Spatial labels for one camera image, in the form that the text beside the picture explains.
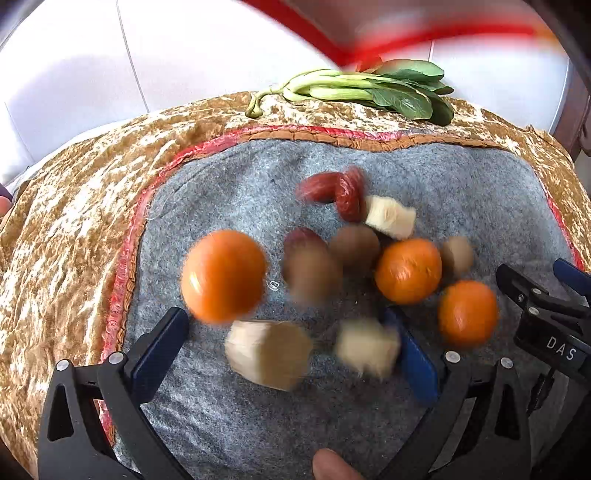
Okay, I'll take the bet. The black cable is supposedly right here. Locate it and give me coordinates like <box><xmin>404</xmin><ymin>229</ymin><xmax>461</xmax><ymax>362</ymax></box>
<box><xmin>526</xmin><ymin>366</ymin><xmax>558</xmax><ymax>416</ymax></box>

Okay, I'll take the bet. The gold brown velvet cloth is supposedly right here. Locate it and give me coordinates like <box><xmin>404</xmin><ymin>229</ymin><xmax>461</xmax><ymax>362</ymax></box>
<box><xmin>1</xmin><ymin>92</ymin><xmax>590</xmax><ymax>473</ymax></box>

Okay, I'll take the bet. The dark carved wooden furniture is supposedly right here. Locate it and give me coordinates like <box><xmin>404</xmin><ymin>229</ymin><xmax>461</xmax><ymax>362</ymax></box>
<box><xmin>551</xmin><ymin>59</ymin><xmax>591</xmax><ymax>160</ymax></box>

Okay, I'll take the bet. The large orange tangerine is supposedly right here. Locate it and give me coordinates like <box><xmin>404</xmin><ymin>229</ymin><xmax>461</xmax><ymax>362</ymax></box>
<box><xmin>180</xmin><ymin>230</ymin><xmax>267</xmax><ymax>325</ymax></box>

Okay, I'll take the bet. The red jujube date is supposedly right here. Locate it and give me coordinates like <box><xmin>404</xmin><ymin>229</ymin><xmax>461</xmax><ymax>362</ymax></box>
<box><xmin>283</xmin><ymin>227</ymin><xmax>328</xmax><ymax>258</ymax></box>
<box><xmin>295</xmin><ymin>172</ymin><xmax>342</xmax><ymax>204</ymax></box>
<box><xmin>335</xmin><ymin>166</ymin><xmax>366</xmax><ymax>223</ymax></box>

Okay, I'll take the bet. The red box lid tray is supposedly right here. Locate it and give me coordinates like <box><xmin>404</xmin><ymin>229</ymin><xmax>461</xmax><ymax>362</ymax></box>
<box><xmin>246</xmin><ymin>0</ymin><xmax>558</xmax><ymax>66</ymax></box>

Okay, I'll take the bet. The person's hand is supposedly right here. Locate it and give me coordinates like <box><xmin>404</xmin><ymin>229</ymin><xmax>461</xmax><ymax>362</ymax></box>
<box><xmin>311</xmin><ymin>448</ymin><xmax>363</xmax><ymax>480</ymax></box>

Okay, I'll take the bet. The grey felt mat red trim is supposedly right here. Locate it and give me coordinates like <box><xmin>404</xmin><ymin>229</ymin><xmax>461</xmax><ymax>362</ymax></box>
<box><xmin>125</xmin><ymin>140</ymin><xmax>576</xmax><ymax>479</ymax></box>

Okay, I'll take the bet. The red velvet pouch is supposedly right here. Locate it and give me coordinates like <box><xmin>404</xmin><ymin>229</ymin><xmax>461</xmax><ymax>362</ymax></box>
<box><xmin>0</xmin><ymin>184</ymin><xmax>13</xmax><ymax>217</ymax></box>

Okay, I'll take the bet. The brown longan fruit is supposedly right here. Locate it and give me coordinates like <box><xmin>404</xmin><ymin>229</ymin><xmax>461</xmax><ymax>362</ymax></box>
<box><xmin>329</xmin><ymin>225</ymin><xmax>381</xmax><ymax>275</ymax></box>
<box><xmin>440</xmin><ymin>236</ymin><xmax>474</xmax><ymax>277</ymax></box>
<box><xmin>281</xmin><ymin>247</ymin><xmax>342</xmax><ymax>306</ymax></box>

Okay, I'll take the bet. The green bok choy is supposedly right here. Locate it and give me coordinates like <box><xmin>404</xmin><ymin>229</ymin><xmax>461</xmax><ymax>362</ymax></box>
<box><xmin>245</xmin><ymin>59</ymin><xmax>454</xmax><ymax>126</ymax></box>

